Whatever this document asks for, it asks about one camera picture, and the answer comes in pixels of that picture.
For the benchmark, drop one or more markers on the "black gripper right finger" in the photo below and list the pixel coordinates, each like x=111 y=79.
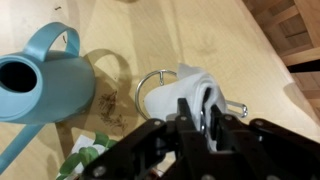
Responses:
x=266 y=150

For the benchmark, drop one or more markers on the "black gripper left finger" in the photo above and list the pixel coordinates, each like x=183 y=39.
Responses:
x=156 y=150

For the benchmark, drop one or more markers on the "white paper towel roll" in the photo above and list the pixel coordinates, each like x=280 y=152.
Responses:
x=166 y=98

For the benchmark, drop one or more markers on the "chrome paper towel holder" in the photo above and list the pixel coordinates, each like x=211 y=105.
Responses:
x=137 y=96

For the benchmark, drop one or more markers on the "blue watering can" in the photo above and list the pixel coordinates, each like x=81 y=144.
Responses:
x=56 y=90

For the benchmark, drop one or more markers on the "dried brown plant sprigs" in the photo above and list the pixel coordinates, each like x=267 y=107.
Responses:
x=108 y=106

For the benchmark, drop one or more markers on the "wooden dining chair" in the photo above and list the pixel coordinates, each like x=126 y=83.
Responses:
x=300 y=30

